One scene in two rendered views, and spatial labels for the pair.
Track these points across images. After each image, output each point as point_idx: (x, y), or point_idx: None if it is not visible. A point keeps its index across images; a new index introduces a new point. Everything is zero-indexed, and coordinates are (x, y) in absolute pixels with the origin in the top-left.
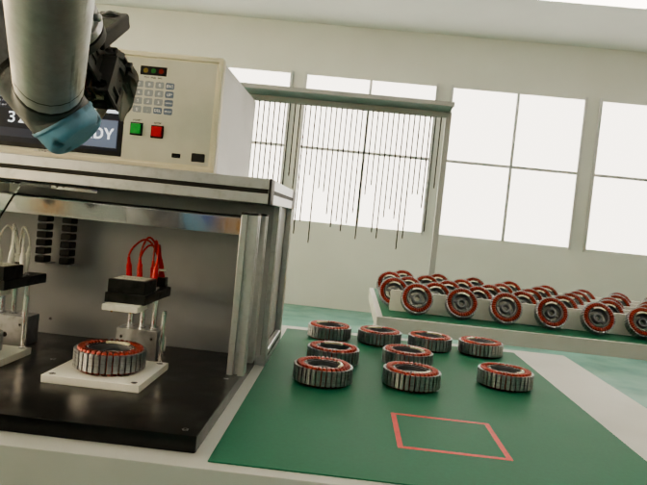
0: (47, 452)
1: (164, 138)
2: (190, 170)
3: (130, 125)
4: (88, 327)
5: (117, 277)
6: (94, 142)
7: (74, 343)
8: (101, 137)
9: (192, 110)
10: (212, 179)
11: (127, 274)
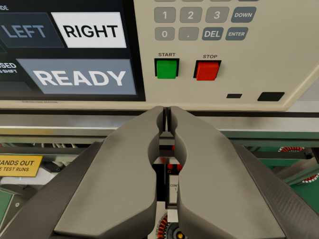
0: None
1: (218, 77)
2: (251, 110)
3: (154, 64)
4: None
5: (172, 196)
6: (99, 90)
7: None
8: (107, 83)
9: (297, 25)
10: (293, 135)
11: (169, 166)
